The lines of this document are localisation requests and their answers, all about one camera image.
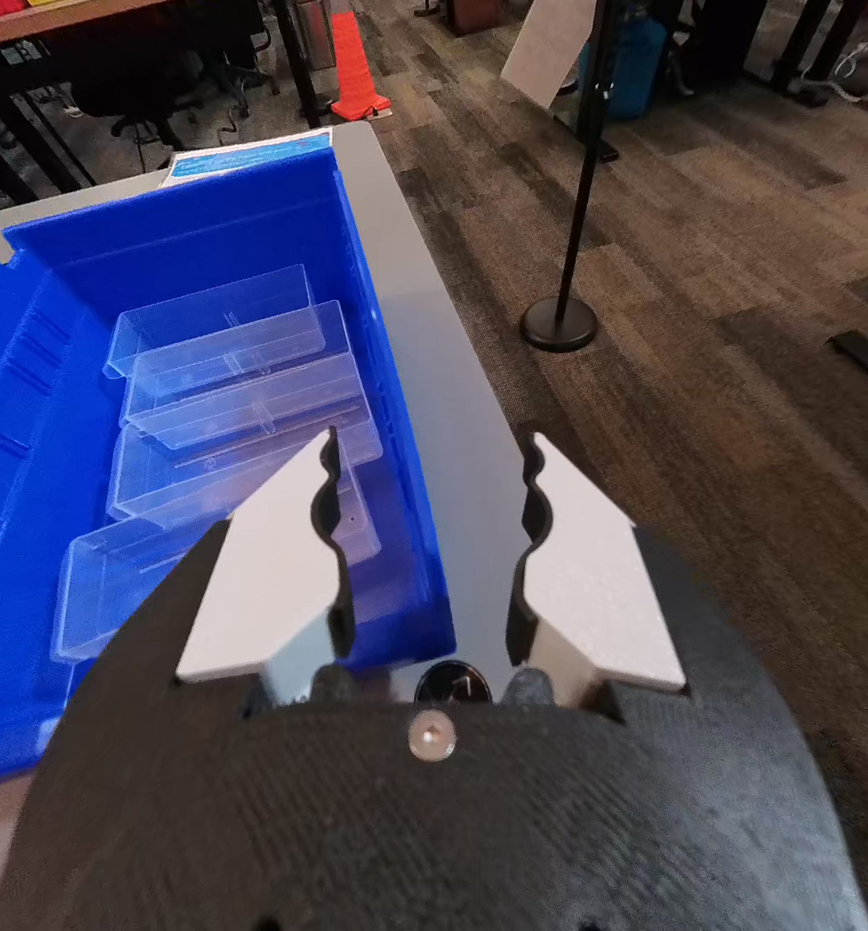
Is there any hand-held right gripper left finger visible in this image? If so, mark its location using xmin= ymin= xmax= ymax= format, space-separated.
xmin=176 ymin=427 xmax=356 ymax=685

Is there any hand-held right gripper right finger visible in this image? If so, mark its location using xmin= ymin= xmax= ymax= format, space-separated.
xmin=507 ymin=433 xmax=688 ymax=692

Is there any blue plastic bin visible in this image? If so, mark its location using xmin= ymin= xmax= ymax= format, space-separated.
xmin=0 ymin=151 xmax=457 ymax=792

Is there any grey desk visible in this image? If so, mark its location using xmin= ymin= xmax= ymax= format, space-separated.
xmin=0 ymin=120 xmax=524 ymax=931

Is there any black stanchion pole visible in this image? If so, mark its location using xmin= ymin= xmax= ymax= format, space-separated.
xmin=520 ymin=0 xmax=618 ymax=355

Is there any black floor strip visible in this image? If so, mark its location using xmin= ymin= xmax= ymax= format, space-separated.
xmin=829 ymin=329 xmax=868 ymax=399

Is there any blue-white paper sheet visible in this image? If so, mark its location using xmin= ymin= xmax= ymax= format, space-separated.
xmin=160 ymin=127 xmax=335 ymax=190

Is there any black office chair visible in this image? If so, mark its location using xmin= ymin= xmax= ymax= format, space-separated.
xmin=70 ymin=40 xmax=209 ymax=155

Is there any orange traffic cone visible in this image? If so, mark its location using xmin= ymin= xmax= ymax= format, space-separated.
xmin=330 ymin=11 xmax=393 ymax=122

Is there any blue barrel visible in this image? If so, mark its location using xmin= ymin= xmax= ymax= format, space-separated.
xmin=579 ymin=16 xmax=669 ymax=122

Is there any white board sign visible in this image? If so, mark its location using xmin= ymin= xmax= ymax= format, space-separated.
xmin=501 ymin=0 xmax=598 ymax=110

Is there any curved wooden shelf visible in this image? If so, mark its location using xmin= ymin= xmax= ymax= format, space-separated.
xmin=0 ymin=0 xmax=188 ymax=53

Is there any black desk cable grommet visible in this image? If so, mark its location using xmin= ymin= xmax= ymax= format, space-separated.
xmin=414 ymin=659 xmax=492 ymax=705

